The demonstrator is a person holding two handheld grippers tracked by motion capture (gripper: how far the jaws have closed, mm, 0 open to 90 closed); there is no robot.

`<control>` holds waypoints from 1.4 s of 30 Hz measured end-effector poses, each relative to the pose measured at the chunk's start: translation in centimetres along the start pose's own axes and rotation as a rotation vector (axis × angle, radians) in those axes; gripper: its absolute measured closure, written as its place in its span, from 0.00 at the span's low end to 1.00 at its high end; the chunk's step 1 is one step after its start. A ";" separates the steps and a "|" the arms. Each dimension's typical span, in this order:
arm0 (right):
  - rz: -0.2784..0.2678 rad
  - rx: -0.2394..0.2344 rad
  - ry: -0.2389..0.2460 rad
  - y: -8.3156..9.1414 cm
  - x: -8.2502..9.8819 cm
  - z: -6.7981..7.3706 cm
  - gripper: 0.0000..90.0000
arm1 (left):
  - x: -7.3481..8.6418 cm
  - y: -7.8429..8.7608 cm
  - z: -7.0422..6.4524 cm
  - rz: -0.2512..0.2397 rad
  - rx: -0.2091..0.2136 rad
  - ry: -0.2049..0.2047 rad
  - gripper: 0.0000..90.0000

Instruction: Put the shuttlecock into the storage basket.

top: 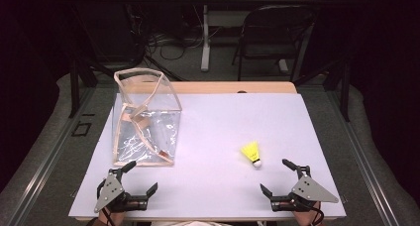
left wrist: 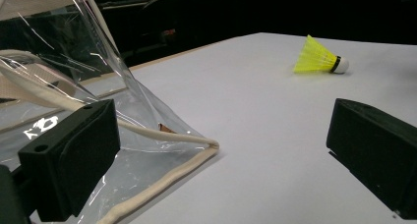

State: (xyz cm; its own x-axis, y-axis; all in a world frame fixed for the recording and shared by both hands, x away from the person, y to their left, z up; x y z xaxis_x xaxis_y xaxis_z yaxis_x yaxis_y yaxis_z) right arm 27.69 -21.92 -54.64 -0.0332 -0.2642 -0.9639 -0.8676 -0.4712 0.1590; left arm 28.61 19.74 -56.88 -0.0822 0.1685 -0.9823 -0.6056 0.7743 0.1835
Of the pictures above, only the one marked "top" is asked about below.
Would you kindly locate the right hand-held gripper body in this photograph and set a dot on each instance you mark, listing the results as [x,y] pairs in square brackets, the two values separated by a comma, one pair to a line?
[310,189]

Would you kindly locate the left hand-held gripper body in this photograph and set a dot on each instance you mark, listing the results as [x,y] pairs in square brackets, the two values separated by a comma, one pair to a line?
[110,189]

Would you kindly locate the clear plastic tote bag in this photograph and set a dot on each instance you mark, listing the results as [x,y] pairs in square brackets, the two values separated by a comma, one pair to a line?
[145,133]

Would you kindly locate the yellow shuttlecock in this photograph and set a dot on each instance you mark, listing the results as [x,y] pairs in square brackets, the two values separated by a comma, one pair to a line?
[251,151]

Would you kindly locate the person's left hand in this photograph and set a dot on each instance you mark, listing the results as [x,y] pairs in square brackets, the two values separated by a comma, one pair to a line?
[112,218]

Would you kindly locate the person's right hand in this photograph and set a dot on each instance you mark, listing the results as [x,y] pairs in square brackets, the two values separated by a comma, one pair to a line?
[307,218]

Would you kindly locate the white table cover sheet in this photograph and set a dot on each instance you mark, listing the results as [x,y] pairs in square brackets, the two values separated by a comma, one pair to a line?
[214,136]

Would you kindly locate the black stand leg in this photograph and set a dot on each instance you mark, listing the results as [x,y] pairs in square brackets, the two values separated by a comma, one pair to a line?
[345,93]
[74,87]

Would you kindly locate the wooden table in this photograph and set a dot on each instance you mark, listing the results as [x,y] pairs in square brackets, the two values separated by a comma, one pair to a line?
[231,87]

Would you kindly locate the black folding chair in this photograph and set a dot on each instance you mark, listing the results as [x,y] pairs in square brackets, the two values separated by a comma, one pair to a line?
[274,27]

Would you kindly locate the white desk with legs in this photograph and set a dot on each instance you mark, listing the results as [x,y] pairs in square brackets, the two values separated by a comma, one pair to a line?
[205,47]

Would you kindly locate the black floor socket frame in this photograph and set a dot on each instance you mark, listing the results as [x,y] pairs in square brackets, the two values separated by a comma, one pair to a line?
[81,129]

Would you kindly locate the metal floor rail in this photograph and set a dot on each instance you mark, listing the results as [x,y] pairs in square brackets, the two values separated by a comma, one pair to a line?
[360,153]
[49,156]

